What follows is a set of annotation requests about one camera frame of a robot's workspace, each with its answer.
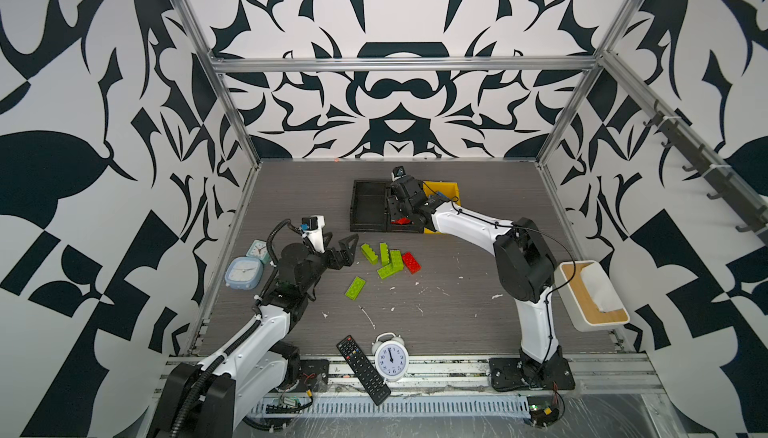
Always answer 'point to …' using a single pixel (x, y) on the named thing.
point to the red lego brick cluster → (411, 263)
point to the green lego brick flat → (387, 271)
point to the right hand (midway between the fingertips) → (394, 197)
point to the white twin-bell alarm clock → (391, 356)
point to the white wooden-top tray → (586, 298)
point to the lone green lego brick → (355, 289)
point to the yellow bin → (449, 189)
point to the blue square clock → (244, 273)
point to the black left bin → (369, 206)
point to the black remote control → (363, 370)
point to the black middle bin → (397, 228)
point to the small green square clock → (259, 249)
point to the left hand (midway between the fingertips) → (344, 230)
